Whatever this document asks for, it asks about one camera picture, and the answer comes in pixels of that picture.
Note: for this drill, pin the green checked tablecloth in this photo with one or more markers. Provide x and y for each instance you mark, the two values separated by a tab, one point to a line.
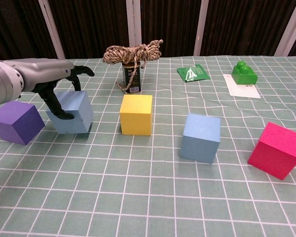
148	197

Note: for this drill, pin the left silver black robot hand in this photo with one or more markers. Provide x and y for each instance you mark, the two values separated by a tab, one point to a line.
47	70

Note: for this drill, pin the white paper card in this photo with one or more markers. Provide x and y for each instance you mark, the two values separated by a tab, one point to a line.
241	91

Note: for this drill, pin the dark green tin can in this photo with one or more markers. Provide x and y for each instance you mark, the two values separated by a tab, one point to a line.
136	84

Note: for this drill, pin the green toy building brick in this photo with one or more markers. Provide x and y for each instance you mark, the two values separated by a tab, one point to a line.
244	76

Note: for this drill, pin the pink foam cube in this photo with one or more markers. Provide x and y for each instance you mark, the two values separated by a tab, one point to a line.
276	153

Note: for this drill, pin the green foil packet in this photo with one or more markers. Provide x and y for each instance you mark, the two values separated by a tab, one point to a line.
197	72

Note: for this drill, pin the purple foam cube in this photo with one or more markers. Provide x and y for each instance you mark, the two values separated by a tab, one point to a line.
14	123

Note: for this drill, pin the white frame post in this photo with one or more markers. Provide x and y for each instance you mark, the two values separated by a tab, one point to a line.
201	27
288	32
134	22
51	29

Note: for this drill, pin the yellow foam cube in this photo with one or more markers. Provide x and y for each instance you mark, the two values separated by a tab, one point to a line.
135	116

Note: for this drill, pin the light blue foam cube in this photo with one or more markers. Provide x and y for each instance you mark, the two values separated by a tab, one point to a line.
199	138
81	113

